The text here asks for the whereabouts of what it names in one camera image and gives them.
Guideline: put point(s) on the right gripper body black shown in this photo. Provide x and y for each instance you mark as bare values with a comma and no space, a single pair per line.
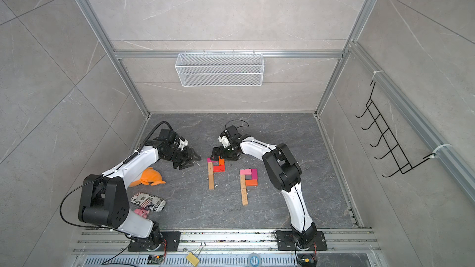
229,153

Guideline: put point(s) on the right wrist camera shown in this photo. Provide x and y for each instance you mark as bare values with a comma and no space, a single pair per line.
224,141

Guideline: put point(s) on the black wire hook rack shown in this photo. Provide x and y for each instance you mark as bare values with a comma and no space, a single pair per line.
388,139

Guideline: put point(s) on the pink pig toy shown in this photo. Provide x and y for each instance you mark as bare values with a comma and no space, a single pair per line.
142,212

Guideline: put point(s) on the yellow tag with clip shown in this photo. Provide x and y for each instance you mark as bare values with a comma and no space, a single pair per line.
193,257

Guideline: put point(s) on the red block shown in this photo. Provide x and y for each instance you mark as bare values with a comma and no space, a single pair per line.
219,168

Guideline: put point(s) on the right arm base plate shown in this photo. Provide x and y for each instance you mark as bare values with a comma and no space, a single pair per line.
287,241

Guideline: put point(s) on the magenta block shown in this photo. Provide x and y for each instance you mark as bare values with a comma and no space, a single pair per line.
254,174
211,160

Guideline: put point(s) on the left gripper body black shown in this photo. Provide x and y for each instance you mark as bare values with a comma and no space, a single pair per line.
179,157

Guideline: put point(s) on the orange block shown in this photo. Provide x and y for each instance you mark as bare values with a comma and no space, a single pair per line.
252,183
221,162

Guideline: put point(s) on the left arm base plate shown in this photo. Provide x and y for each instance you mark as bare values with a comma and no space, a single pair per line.
169,241

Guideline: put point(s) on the light pink block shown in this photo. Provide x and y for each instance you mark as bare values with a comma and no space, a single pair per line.
246,172

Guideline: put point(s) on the tape roll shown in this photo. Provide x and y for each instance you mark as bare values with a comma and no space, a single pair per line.
254,260

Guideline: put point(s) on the white wire mesh basket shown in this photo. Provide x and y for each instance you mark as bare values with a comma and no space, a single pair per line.
220,69

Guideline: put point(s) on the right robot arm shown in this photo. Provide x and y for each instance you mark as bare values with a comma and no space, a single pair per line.
283,171

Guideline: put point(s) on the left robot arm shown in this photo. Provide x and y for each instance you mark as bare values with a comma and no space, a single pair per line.
103,200

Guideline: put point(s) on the wooden block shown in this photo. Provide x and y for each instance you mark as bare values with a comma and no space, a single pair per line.
210,168
244,197
243,181
211,182

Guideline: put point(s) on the orange plush toy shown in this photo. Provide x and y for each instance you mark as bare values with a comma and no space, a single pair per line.
149,177

